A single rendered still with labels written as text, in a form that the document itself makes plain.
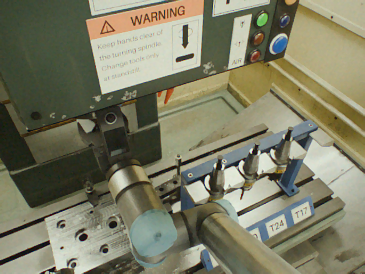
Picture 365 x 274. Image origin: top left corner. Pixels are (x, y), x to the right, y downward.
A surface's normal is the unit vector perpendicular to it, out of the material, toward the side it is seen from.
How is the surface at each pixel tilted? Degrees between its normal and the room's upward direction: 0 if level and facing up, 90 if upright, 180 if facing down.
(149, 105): 90
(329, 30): 90
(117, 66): 90
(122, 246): 0
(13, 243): 0
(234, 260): 60
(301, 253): 7
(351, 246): 24
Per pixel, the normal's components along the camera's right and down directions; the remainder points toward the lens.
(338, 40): -0.89, 0.33
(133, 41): 0.45, 0.64
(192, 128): 0.00, -0.70
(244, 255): -0.58, -0.78
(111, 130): 0.37, 0.28
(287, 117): -0.36, -0.50
